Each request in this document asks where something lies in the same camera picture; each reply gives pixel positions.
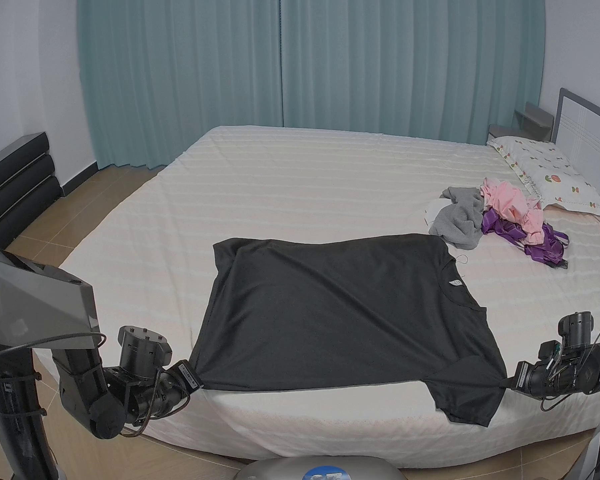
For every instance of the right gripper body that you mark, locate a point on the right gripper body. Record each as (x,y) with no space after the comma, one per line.
(525,380)

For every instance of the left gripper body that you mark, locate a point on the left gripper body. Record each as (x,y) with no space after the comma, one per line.
(182,380)

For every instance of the black T-shirt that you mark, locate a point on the black T-shirt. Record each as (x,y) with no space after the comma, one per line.
(340,318)

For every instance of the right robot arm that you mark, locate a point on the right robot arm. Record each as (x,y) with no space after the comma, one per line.
(590,368)

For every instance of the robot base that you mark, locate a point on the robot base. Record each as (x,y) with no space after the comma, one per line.
(290,469)

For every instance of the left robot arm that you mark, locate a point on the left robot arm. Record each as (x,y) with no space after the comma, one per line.
(30,298)

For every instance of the bed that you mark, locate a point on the bed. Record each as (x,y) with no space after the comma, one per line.
(305,183)

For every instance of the purple garment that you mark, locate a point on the purple garment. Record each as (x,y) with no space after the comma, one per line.
(545,250)

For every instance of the grey garment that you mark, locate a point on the grey garment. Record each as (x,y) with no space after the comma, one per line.
(460,223)

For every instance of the pink garment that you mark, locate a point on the pink garment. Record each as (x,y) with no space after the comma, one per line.
(510,205)

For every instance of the white garment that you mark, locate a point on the white garment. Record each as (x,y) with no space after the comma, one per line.
(434,213)

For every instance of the white printed pillow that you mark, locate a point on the white printed pillow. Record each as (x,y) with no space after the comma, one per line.
(545,170)

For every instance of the black chest of drawers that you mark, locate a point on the black chest of drawers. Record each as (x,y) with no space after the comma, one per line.
(15,188)

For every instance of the grey bedside table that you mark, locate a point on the grey bedside table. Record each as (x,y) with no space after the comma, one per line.
(525,122)

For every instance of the blue-green curtain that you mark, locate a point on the blue-green curtain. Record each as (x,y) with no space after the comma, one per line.
(410,53)
(180,68)

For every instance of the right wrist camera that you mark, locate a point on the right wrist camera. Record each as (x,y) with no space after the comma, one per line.
(549,353)

